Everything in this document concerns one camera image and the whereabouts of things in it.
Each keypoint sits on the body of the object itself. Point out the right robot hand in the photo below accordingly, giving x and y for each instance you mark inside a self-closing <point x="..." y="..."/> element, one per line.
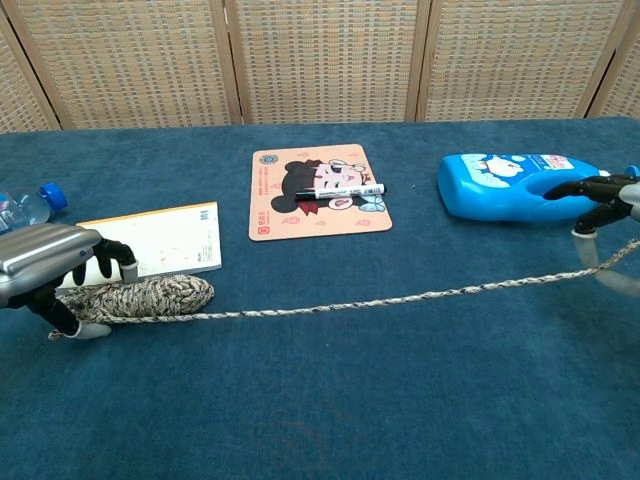
<point x="610" y="192"/>

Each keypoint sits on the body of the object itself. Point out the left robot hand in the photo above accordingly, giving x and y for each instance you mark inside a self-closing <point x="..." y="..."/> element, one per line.
<point x="40" y="255"/>

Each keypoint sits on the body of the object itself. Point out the clear plastic drink bottle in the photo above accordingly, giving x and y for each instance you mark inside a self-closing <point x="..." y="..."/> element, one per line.
<point x="30" y="207"/>

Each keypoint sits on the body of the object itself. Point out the blue pump detergent bottle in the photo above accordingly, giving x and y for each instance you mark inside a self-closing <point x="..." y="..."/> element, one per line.
<point x="480" y="190"/>

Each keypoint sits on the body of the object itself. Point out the white notebook yellow spine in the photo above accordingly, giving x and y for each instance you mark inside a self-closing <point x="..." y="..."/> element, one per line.
<point x="170" y="240"/>

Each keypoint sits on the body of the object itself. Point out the black white marker pen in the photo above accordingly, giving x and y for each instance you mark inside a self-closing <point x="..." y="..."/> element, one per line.
<point x="340" y="192"/>

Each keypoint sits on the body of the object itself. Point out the pink cartoon mouse pad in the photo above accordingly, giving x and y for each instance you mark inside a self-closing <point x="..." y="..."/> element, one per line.
<point x="320" y="220"/>

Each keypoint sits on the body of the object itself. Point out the blue carpet table cover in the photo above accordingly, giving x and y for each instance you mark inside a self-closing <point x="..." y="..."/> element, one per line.
<point x="320" y="380"/>

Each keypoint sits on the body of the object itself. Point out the bamboo folding screen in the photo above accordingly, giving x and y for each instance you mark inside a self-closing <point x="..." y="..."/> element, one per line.
<point x="320" y="60"/>

